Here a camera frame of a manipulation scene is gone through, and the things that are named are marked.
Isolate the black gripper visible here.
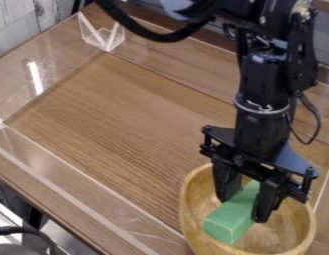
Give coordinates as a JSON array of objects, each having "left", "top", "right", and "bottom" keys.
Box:
[{"left": 200, "top": 104, "right": 317, "bottom": 223}]

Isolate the black metal mount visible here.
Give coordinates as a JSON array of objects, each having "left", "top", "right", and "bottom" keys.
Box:
[{"left": 18, "top": 218, "right": 74, "bottom": 255}]

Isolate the brown wooden bowl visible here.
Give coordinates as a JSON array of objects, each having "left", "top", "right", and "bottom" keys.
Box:
[{"left": 178, "top": 163, "right": 316, "bottom": 255}]

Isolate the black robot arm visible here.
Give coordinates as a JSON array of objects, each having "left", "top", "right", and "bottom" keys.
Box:
[{"left": 97, "top": 0, "right": 319, "bottom": 223}]

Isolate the clear acrylic corner bracket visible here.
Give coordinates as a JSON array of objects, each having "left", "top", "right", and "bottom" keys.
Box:
[{"left": 77, "top": 13, "right": 125, "bottom": 52}]

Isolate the green rectangular block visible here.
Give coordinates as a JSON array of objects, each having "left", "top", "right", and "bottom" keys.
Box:
[{"left": 202, "top": 181, "right": 258, "bottom": 244}]

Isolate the black cable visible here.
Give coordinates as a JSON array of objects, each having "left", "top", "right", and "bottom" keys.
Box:
[{"left": 0, "top": 226, "right": 57, "bottom": 255}]

